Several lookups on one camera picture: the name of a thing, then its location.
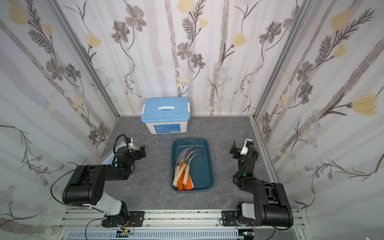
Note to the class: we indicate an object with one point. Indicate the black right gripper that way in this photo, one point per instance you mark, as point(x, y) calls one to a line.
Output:
point(240, 151)

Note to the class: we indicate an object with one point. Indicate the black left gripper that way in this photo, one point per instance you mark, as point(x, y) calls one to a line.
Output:
point(137, 153)

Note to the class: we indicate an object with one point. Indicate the orange handle sickle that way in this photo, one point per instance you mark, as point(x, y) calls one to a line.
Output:
point(180, 186)
point(186, 186)

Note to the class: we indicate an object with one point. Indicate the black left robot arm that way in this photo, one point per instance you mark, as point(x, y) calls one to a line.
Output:
point(86, 188)

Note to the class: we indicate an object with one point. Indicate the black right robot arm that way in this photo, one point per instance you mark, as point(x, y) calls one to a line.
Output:
point(270, 206)

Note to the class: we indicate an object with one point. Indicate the teal plastic storage bin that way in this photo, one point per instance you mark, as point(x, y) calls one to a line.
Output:
point(201, 170)

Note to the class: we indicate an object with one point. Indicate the white storage box blue lid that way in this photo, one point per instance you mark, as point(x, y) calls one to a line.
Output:
point(167, 115)

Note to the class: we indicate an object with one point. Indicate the bagged blue face masks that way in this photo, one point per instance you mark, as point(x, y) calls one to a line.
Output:
point(107, 159)

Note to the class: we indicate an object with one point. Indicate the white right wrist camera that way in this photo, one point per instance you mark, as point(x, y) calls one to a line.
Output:
point(248, 145)

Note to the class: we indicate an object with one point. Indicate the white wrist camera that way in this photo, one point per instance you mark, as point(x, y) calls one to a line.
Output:
point(132, 146)
point(248, 145)

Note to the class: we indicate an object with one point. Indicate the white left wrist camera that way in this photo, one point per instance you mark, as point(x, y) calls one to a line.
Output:
point(132, 146)

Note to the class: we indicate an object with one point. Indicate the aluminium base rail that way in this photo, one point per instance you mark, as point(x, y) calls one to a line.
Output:
point(198, 224)

